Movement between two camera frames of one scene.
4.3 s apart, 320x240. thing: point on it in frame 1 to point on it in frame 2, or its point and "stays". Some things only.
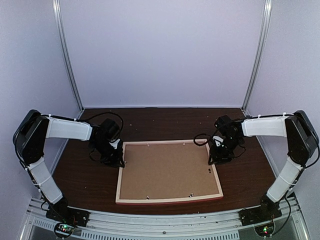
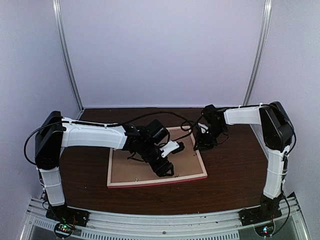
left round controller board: (63, 230) stays
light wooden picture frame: (136, 201) to (168, 180)
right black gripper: (217, 157) to (203, 142)
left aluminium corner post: (56, 5) stays
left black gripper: (116, 160) to (161, 168)
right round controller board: (265, 230) stays
